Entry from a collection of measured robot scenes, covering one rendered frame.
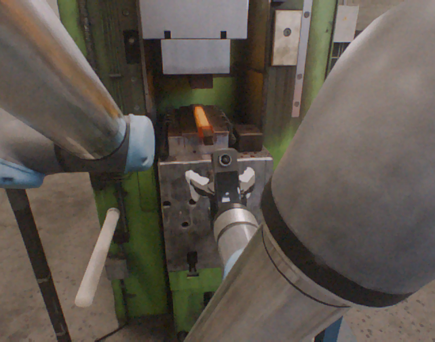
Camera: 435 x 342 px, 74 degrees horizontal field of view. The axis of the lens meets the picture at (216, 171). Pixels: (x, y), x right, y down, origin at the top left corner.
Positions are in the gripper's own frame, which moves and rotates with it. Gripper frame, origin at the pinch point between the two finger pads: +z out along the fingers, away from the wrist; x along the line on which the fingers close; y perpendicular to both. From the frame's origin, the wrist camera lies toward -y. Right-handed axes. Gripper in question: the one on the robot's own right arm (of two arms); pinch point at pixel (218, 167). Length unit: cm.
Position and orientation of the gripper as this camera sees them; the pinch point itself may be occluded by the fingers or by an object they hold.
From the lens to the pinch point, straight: 67.4
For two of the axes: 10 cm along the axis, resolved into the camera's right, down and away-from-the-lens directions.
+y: 0.0, 9.1, 4.1
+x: 9.9, -0.5, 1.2
